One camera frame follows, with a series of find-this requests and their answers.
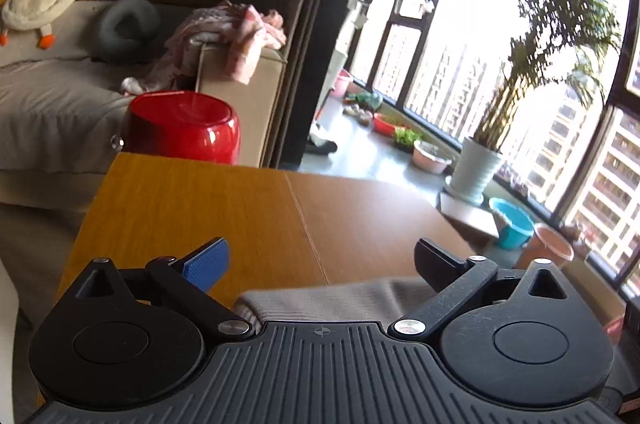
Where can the beige sofa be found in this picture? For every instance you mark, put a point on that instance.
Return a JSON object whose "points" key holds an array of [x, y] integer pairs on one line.
{"points": [[50, 97]]}

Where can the pink plastic basin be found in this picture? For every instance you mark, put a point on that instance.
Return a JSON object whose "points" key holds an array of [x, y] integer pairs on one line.
{"points": [[341, 84]]}

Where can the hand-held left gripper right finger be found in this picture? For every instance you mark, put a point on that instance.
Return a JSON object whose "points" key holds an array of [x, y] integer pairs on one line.
{"points": [[435, 266]]}

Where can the grey donut pillow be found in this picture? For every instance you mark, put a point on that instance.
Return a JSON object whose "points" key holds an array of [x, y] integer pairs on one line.
{"points": [[112, 42]]}

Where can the brown curtain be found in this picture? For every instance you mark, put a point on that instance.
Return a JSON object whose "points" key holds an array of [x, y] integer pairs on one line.
{"points": [[305, 4]]}

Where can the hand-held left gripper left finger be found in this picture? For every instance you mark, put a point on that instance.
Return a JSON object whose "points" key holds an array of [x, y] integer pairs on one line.
{"points": [[206, 266]]}

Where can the potted palm in white pot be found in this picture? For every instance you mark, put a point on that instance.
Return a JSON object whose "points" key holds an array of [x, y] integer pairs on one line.
{"points": [[475, 169]]}

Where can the black framed window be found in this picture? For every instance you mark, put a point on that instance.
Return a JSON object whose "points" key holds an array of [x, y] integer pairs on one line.
{"points": [[440, 29]]}

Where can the blue plastic basin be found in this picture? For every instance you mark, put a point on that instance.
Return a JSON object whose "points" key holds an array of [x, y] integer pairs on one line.
{"points": [[512, 226]]}

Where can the red round stool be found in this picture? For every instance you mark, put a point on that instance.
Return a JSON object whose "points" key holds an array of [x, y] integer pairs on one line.
{"points": [[180, 129]]}

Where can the white floor appliance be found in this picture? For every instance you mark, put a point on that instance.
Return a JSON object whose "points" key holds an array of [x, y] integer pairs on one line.
{"points": [[332, 79]]}

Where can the striped grey sweater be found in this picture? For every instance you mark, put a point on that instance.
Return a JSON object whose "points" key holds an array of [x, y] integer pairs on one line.
{"points": [[325, 299]]}

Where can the pink plastic bucket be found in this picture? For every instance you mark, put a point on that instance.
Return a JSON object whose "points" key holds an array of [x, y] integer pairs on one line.
{"points": [[545, 249]]}

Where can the green plush on floor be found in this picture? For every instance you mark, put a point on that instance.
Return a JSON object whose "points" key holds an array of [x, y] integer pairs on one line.
{"points": [[370, 100]]}

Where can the tray of green plants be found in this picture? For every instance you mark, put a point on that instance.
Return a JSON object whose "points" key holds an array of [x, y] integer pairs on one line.
{"points": [[409, 138]]}

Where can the small brown wooden stool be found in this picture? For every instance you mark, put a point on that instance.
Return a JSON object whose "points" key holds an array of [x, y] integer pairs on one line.
{"points": [[467, 216]]}

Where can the pair of small shoes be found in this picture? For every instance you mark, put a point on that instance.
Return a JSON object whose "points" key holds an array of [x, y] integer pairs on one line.
{"points": [[357, 114]]}

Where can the red plastic basin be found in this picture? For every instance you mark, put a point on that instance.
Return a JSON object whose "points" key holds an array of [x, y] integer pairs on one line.
{"points": [[385, 125]]}

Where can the pink clothes pile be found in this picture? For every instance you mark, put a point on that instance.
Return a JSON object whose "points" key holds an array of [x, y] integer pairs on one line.
{"points": [[240, 34]]}

